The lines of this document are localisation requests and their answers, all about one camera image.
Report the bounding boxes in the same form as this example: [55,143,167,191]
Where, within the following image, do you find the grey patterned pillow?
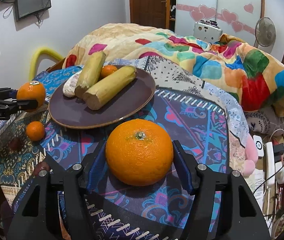
[244,106,284,135]

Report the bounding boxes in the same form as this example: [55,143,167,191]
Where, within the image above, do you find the white wardrobe with hearts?
[174,0,263,46]

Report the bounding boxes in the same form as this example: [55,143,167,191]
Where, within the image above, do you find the white suitcase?
[193,20,223,43]

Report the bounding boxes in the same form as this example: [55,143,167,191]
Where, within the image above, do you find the yellow padded bed rail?
[28,47,64,81]

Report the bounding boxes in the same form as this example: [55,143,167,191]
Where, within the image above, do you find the small mandarin on plate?
[100,64,118,79]

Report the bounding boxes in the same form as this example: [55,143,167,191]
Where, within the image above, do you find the white standing fan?
[254,17,276,48]

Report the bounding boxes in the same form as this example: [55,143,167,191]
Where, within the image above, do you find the peeled pomelo segment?
[62,70,82,98]

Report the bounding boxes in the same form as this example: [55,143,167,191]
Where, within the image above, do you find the small mandarin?
[26,121,45,141]
[100,64,118,79]

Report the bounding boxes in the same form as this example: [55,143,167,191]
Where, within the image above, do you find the dark purple plate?
[48,66,155,129]

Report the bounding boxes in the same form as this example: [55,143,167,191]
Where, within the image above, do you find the white power strip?
[264,142,275,189]

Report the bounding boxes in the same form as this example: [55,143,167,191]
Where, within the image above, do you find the slim sugarcane piece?
[75,51,106,98]

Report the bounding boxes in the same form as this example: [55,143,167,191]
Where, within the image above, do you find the brown wooden door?
[130,0,169,29]

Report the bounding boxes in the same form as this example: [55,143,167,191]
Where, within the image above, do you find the small wall monitor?
[14,0,51,21]

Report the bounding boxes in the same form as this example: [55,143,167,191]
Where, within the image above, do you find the large orange with stem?
[105,119,173,186]

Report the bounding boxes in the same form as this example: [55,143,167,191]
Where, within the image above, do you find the pink plush toy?
[243,134,258,177]

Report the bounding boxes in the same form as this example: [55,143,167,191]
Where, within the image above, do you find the colourful checked blanket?
[63,23,284,117]

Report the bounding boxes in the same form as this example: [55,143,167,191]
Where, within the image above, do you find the large orange with sticker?
[17,81,46,112]

